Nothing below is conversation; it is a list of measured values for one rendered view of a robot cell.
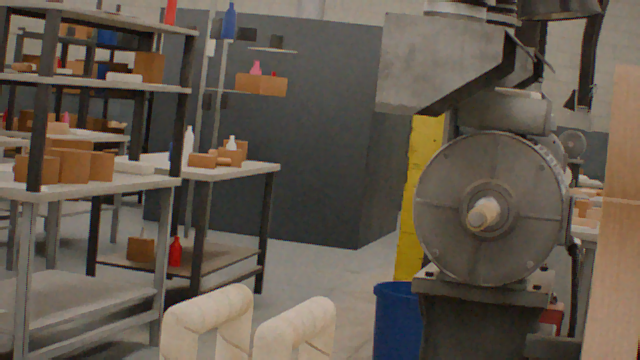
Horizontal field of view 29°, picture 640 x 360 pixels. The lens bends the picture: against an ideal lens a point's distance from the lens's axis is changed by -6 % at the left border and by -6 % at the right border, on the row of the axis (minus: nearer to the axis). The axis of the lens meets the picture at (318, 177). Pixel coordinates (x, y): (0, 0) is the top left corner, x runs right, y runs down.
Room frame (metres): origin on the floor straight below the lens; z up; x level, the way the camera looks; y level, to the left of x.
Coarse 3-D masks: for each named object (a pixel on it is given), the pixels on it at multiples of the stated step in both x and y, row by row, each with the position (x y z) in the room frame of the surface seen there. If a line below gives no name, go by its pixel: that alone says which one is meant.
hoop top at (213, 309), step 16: (224, 288) 1.21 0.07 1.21; (240, 288) 1.23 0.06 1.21; (192, 304) 1.10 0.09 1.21; (208, 304) 1.12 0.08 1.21; (224, 304) 1.16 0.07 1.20; (240, 304) 1.20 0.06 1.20; (176, 320) 1.07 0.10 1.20; (192, 320) 1.07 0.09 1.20; (208, 320) 1.11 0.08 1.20; (224, 320) 1.16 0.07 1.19
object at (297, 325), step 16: (304, 304) 1.17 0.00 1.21; (320, 304) 1.19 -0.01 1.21; (272, 320) 1.07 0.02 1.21; (288, 320) 1.08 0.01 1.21; (304, 320) 1.12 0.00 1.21; (320, 320) 1.16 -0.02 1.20; (256, 336) 1.06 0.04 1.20; (272, 336) 1.05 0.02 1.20; (288, 336) 1.06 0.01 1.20; (304, 336) 1.11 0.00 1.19
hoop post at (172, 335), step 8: (168, 328) 1.07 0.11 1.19; (176, 328) 1.07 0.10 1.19; (184, 328) 1.07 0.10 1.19; (192, 328) 1.07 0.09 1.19; (168, 336) 1.07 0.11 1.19; (176, 336) 1.07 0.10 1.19; (184, 336) 1.07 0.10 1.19; (192, 336) 1.07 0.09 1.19; (160, 344) 1.08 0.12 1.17; (168, 344) 1.07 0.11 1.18; (176, 344) 1.07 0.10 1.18; (184, 344) 1.07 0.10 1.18; (192, 344) 1.07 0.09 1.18; (160, 352) 1.08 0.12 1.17; (168, 352) 1.07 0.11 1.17; (176, 352) 1.07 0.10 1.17; (184, 352) 1.07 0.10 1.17; (192, 352) 1.08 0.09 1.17
